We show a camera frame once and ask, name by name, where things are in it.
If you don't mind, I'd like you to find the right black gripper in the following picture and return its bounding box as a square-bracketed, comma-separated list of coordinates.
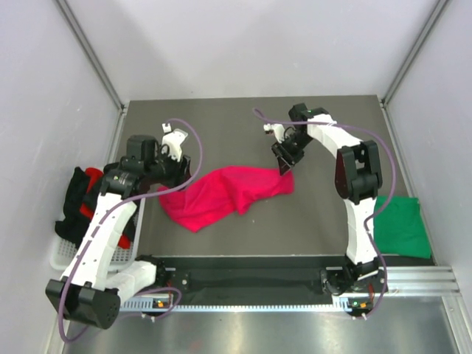
[271, 133, 313, 177]

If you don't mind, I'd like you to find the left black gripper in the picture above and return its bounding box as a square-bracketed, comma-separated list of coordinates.
[145, 145, 192, 192]

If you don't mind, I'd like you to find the pink t shirt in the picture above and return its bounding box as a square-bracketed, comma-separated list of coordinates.
[159, 166, 295, 232]

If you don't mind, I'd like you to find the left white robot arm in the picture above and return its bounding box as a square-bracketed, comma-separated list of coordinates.
[45, 129, 190, 329]

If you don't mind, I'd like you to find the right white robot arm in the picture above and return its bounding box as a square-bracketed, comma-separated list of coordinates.
[264, 103, 383, 295]

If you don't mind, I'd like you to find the black t shirt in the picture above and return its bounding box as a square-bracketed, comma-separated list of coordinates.
[55, 162, 119, 249]

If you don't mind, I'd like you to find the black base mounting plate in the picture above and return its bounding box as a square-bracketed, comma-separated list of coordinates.
[153, 255, 345, 302]

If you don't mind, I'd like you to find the white plastic basket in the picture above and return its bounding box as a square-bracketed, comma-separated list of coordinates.
[49, 205, 145, 272]

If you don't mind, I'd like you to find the green folded t shirt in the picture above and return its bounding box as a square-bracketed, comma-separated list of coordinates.
[374, 196, 431, 259]

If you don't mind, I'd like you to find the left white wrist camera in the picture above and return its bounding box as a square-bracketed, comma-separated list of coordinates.
[161, 123, 188, 162]

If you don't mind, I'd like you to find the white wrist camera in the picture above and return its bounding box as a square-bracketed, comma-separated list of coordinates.
[161, 123, 188, 162]
[263, 123, 285, 143]

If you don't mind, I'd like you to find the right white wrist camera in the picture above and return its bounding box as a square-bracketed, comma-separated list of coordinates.
[263, 123, 285, 143]

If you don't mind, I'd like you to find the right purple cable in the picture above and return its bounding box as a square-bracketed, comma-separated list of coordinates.
[252, 107, 396, 320]

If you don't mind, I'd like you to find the purple cable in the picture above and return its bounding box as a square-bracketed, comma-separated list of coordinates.
[58, 117, 204, 344]
[252, 107, 396, 320]

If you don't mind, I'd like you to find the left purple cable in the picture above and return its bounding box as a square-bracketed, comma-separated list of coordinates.
[58, 117, 204, 344]

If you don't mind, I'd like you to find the grey slotted cable duct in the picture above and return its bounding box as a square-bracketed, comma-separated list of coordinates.
[119, 297, 373, 313]

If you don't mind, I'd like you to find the left aluminium frame post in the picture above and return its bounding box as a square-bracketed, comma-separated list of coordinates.
[52, 0, 125, 111]

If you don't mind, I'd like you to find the aluminium frame post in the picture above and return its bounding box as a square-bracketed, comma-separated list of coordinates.
[52, 0, 125, 111]
[380, 0, 451, 108]

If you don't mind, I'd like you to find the aluminium front rail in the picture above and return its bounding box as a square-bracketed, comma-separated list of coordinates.
[58, 265, 462, 299]

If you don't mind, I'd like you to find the right aluminium frame post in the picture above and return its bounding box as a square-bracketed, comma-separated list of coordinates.
[380, 0, 451, 108]

